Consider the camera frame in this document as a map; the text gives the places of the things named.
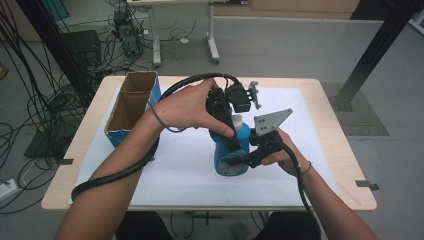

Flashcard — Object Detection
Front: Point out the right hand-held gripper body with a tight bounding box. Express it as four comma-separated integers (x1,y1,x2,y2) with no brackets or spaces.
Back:
249,108,294,158

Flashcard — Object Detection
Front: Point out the white paper mat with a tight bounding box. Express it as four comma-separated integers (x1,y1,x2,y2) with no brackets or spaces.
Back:
68,84,338,206

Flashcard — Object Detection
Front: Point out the person's left leg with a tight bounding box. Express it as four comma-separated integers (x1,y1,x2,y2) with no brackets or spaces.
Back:
114,211,174,240

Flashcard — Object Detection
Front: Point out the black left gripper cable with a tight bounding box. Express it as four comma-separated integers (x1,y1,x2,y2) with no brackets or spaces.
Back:
70,72,242,203

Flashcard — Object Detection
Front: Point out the black hair tie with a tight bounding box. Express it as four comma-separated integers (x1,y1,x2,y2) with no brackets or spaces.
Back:
295,160,313,177
149,107,188,134

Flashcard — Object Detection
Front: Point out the person's right hand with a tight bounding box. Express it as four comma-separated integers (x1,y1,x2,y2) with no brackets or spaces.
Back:
260,128,313,177

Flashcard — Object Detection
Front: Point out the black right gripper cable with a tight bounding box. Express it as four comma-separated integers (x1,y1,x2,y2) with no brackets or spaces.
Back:
279,141,323,240

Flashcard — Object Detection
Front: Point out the dark metal post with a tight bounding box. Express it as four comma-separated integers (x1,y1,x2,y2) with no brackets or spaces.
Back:
14,0,97,98
330,0,424,112

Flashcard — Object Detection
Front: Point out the person's right leg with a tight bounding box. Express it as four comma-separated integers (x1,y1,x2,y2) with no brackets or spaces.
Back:
253,211,322,240

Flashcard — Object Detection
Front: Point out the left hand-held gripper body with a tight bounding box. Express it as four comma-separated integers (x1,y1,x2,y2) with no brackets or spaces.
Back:
204,79,263,138

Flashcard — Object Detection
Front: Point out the white desk frame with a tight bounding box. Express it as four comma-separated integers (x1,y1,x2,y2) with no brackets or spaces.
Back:
128,0,222,68

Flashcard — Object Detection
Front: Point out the blue bottle with white cap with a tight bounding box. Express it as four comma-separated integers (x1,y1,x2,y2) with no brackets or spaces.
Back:
213,114,252,177

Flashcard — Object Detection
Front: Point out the person's left hand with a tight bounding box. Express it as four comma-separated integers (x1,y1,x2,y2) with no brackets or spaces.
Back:
151,78,236,138

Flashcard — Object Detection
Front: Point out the white power strip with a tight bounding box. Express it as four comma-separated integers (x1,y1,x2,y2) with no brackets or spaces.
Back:
0,178,19,202

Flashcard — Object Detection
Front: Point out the wooden cabinet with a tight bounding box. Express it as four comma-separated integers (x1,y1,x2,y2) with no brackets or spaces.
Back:
213,0,362,20

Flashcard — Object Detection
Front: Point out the bundle of black cables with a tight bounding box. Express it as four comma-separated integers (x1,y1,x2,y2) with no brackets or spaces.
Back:
0,0,111,214

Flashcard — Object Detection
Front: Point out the blue cardboard box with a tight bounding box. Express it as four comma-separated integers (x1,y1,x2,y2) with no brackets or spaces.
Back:
104,70,163,149

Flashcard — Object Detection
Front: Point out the black box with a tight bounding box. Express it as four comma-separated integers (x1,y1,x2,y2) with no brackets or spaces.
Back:
61,29,103,68

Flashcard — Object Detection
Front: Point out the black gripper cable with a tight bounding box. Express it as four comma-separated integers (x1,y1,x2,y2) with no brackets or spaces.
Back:
70,72,242,203
279,141,323,240

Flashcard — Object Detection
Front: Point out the black computer tower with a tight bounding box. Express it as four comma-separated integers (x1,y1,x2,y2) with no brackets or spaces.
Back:
112,9,145,58

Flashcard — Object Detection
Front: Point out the person's leg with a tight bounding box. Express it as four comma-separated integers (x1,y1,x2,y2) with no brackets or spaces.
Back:
253,211,322,240
114,211,174,240

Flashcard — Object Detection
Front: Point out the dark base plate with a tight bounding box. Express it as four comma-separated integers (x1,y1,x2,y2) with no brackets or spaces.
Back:
24,121,81,160

